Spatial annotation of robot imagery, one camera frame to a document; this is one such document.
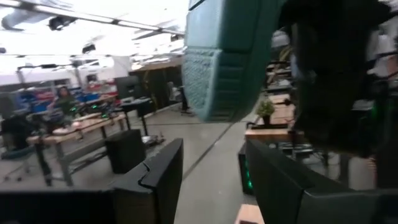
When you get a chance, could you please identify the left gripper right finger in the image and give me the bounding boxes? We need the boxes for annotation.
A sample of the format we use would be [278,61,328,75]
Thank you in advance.
[245,138,398,224]

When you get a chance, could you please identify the black standing desk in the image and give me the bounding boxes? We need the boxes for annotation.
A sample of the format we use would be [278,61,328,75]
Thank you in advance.
[119,98,156,136]

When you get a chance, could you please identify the wooden table metal legs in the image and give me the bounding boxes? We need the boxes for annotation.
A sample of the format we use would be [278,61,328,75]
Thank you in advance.
[26,111,129,187]

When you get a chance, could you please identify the green rubber slide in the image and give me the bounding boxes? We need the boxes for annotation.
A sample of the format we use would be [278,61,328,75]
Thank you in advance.
[182,0,289,123]

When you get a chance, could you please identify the black computer green light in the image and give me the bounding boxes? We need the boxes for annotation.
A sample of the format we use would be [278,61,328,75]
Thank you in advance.
[238,144,259,195]

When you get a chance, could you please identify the small potted plant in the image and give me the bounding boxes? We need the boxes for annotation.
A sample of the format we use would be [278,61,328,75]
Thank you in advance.
[255,98,276,126]

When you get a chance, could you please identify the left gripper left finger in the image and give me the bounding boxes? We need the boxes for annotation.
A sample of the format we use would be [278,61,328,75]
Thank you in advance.
[0,138,184,224]

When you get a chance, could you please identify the black floor cabinet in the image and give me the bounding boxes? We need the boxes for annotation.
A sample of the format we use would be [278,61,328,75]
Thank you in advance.
[104,129,147,174]

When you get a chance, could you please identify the person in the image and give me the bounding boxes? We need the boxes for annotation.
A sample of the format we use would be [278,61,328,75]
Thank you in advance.
[46,86,78,116]
[0,93,34,150]

